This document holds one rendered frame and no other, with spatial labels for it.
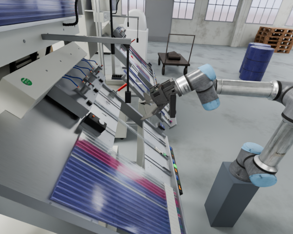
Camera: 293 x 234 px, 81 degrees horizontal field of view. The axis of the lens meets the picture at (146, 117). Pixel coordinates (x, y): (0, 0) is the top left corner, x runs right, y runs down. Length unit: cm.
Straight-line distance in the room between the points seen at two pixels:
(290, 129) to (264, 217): 113
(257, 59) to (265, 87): 399
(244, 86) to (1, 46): 88
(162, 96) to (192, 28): 914
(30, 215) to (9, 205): 5
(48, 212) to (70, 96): 34
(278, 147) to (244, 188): 43
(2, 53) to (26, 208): 32
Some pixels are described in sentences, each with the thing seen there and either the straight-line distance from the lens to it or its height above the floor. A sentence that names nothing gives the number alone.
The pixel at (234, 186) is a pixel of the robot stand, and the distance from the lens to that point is 128.
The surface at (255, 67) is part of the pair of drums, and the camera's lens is 499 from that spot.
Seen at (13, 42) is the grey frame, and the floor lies 135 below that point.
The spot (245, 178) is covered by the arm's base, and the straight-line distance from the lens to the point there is 128.
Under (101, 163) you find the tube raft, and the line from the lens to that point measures 58.
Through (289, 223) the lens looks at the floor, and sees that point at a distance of 204.
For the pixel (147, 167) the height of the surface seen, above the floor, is 84.
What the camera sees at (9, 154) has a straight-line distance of 48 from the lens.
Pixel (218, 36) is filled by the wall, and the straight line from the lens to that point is 1026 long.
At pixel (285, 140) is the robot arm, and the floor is 97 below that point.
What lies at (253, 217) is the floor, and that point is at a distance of 189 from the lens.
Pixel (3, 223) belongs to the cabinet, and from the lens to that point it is 106.
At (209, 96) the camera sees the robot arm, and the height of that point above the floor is 114.
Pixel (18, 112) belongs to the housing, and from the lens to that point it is 54.
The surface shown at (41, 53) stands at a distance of 97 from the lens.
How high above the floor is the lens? 143
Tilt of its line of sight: 33 degrees down
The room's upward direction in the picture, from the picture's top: 4 degrees clockwise
